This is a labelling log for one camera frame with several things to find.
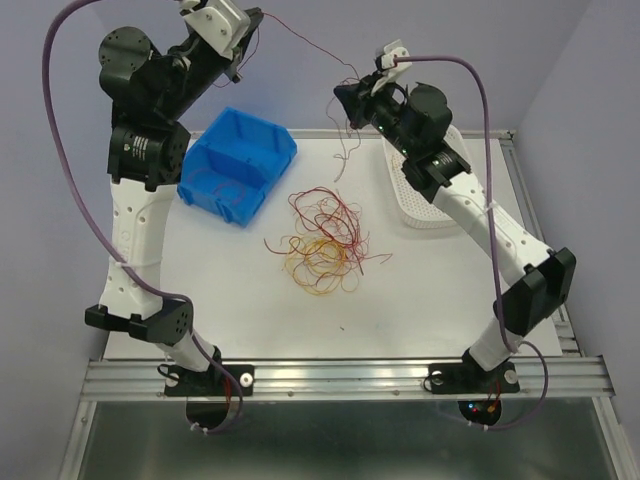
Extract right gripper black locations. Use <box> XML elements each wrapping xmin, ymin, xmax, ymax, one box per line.
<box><xmin>333</xmin><ymin>71</ymin><xmax>418</xmax><ymax>160</ymax></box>

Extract red wire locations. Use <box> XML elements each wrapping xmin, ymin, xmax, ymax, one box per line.
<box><xmin>262</xmin><ymin>12</ymin><xmax>362</xmax><ymax>182</ymax></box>
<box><xmin>189</xmin><ymin>169</ymin><xmax>247</xmax><ymax>206</ymax></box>

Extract red yellow wires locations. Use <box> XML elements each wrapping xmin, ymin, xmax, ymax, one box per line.
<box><xmin>263</xmin><ymin>187</ymin><xmax>394</xmax><ymax>297</ymax></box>

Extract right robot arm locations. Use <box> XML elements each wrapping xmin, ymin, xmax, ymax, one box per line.
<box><xmin>333</xmin><ymin>75</ymin><xmax>577</xmax><ymax>390</ymax></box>

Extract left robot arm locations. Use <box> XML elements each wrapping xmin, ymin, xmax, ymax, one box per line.
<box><xmin>85</xmin><ymin>1</ymin><xmax>264</xmax><ymax>394</ymax></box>

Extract white perforated basket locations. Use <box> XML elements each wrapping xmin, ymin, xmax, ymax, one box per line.
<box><xmin>382</xmin><ymin>125</ymin><xmax>486</xmax><ymax>230</ymax></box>

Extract blue plastic bin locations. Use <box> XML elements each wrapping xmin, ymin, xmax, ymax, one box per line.
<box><xmin>177</xmin><ymin>107</ymin><xmax>298</xmax><ymax>227</ymax></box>

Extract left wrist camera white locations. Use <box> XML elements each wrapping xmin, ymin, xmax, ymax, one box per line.
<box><xmin>178</xmin><ymin>0</ymin><xmax>250</xmax><ymax>60</ymax></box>

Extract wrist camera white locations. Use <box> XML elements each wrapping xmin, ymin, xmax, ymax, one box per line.
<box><xmin>372</xmin><ymin>39</ymin><xmax>412</xmax><ymax>95</ymax></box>
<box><xmin>178</xmin><ymin>0</ymin><xmax>250</xmax><ymax>60</ymax></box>

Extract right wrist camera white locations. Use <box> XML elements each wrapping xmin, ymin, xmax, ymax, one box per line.
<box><xmin>372</xmin><ymin>39</ymin><xmax>412</xmax><ymax>95</ymax></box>

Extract red wire in bin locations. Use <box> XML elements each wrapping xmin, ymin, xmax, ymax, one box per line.
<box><xmin>189</xmin><ymin>169</ymin><xmax>247</xmax><ymax>206</ymax></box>

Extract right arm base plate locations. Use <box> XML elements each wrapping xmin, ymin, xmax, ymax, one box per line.
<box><xmin>423</xmin><ymin>362</ymin><xmax>520</xmax><ymax>395</ymax></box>

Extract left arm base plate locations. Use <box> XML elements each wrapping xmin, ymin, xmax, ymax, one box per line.
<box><xmin>156</xmin><ymin>363</ymin><xmax>255</xmax><ymax>397</ymax></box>

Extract aluminium front rail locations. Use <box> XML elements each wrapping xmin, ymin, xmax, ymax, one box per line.
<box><xmin>80</xmin><ymin>357</ymin><xmax>615</xmax><ymax>403</ymax></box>

